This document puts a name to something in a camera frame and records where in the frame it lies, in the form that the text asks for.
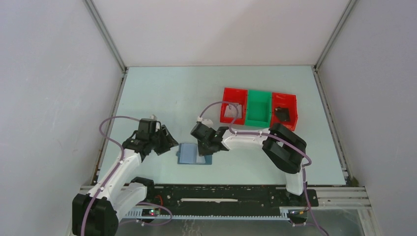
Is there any blue leather card holder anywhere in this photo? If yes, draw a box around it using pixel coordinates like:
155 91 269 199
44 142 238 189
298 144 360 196
176 143 212 165

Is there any black credit card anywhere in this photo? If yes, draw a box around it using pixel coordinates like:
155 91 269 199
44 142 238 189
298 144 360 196
274 107 291 122

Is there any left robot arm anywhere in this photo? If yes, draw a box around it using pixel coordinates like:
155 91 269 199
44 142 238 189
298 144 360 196
72 115 178 236

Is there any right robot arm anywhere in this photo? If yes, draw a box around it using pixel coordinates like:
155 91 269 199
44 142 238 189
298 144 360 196
190 121 311 206

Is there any left red bin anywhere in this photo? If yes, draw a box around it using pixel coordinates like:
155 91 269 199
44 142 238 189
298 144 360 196
219 88 248 125

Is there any red bin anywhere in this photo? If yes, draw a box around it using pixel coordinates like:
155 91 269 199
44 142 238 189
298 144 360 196
270 92 298 131
219 88 248 125

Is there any green bin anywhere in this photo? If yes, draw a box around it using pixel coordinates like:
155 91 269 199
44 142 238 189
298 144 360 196
244 90 272 128

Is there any right red bin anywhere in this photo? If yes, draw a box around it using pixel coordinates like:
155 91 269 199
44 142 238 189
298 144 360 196
270 92 298 131

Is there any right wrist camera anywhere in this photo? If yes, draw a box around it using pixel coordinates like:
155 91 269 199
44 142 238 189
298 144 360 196
197 117 213 128

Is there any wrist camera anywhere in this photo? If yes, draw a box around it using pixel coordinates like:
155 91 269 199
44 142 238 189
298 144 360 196
149 115 161 131
197 117 213 128

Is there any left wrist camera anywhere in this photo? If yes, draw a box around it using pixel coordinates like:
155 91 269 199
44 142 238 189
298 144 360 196
149 115 161 131

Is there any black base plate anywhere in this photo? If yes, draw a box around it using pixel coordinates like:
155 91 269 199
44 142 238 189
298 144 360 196
145 184 319 216

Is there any slotted cable duct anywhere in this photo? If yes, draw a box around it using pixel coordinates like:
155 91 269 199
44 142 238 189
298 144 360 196
124 207 306 220

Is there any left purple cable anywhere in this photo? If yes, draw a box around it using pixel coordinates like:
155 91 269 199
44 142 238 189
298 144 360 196
80 116 173 236

